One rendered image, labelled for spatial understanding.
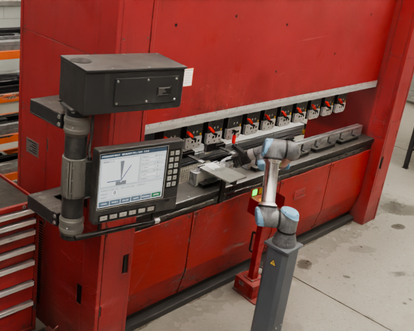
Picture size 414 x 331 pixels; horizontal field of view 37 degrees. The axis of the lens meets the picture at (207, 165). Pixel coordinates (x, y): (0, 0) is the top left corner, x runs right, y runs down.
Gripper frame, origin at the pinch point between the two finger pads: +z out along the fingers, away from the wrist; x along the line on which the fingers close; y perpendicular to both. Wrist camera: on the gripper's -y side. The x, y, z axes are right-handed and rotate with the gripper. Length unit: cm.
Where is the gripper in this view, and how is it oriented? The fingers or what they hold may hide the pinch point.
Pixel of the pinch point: (221, 160)
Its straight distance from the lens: 431.0
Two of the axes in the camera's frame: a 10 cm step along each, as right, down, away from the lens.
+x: 2.3, -3.4, 9.1
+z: -9.0, 2.8, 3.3
